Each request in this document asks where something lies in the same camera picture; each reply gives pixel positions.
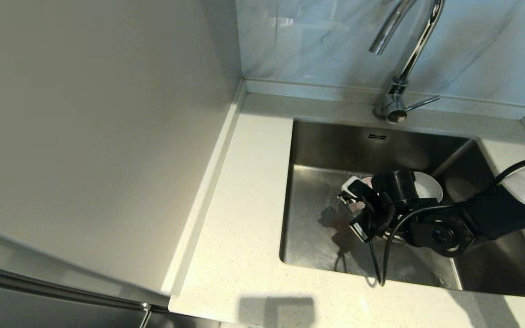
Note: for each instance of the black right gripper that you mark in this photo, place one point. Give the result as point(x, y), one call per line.
point(394, 187)

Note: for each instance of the small pink bowl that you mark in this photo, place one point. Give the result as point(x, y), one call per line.
point(357, 206)

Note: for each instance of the small grey bowl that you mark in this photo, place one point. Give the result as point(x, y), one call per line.
point(430, 187)

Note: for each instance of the thin chrome faucet lever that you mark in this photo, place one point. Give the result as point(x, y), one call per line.
point(423, 103)

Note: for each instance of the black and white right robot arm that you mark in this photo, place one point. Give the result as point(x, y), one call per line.
point(508, 209)

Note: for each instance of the stainless steel sink basin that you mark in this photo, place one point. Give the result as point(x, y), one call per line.
point(317, 196)

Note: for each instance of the chrome gooseneck faucet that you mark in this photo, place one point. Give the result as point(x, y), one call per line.
point(417, 43)

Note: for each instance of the tall grey refrigerator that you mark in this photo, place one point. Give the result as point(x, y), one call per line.
point(39, 305)

